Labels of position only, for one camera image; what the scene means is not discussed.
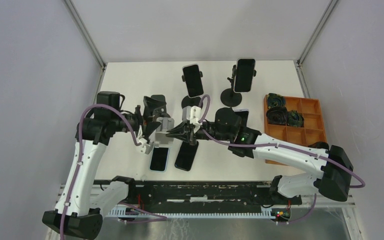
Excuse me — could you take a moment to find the phone with light blue case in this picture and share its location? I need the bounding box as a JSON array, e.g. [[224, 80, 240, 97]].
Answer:
[[149, 147, 170, 172]]

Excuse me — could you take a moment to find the white slotted cable duct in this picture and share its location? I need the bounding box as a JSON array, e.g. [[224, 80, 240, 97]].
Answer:
[[106, 204, 289, 222]]

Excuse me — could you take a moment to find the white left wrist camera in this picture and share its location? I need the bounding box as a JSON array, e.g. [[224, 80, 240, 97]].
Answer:
[[136, 117, 175, 155]]

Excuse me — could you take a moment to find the orange compartment tray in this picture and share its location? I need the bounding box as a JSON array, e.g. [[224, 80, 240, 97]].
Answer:
[[263, 93, 327, 148]]

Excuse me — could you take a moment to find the wooden-base black plate stand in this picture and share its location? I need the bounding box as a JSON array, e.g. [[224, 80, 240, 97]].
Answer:
[[150, 94, 171, 120]]

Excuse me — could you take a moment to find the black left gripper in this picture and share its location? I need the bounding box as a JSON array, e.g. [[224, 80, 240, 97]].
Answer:
[[111, 96, 166, 139]]

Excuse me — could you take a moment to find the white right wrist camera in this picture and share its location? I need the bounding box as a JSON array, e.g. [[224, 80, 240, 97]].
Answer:
[[182, 106, 202, 126]]

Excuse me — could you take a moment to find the phone with purple case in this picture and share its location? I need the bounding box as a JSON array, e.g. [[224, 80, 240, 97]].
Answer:
[[234, 109, 249, 127]]

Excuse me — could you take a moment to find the blue yellow rolled tie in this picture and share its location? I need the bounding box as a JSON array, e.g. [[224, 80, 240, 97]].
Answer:
[[266, 93, 286, 109]]

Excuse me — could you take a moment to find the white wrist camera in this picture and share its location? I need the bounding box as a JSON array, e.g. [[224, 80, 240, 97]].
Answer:
[[182, 106, 202, 126], [136, 117, 175, 155]]

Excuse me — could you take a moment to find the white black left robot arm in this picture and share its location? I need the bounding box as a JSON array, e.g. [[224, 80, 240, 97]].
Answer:
[[42, 91, 166, 240]]

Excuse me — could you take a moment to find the phone with white case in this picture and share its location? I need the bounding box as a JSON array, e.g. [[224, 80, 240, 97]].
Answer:
[[174, 141, 199, 172]]

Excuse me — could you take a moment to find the green blue rolled tie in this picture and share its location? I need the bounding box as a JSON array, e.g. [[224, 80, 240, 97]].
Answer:
[[286, 110, 304, 128]]

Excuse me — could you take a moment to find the dark brown rolled tie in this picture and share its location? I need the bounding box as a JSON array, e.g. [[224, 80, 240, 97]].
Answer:
[[266, 106, 288, 126]]

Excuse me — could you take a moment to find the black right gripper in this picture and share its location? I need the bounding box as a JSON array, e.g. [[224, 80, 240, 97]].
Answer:
[[167, 120, 232, 145]]

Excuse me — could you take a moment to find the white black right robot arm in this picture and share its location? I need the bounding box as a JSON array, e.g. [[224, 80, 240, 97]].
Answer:
[[166, 106, 354, 204]]

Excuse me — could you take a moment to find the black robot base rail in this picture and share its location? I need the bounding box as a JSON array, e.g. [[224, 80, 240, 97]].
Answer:
[[94, 179, 303, 215]]

